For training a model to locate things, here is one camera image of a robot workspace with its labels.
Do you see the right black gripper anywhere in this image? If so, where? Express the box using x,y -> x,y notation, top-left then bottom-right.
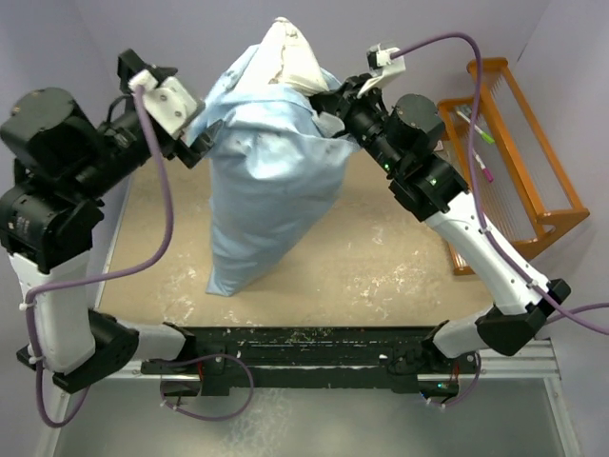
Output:
308,71 -> 404,175

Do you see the light blue pillowcase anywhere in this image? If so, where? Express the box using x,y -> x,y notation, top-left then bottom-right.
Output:
187,45 -> 359,297

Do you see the white pillow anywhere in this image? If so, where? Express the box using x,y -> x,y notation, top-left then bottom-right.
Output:
256,17 -> 341,97

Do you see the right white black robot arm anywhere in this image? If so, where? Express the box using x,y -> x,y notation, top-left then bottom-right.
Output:
309,73 -> 571,372

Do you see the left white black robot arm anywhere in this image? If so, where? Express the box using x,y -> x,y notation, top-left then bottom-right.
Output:
1,88 -> 198,393

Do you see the orange wooden tiered rack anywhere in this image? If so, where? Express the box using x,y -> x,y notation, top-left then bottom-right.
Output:
439,57 -> 590,260

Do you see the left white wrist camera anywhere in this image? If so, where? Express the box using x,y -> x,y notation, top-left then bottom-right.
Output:
117,49 -> 205,141

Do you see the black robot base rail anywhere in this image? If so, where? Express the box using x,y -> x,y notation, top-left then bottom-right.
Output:
142,327 -> 477,398

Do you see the aluminium extrusion frame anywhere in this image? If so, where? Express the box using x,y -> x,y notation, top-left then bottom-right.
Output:
36,341 -> 580,456

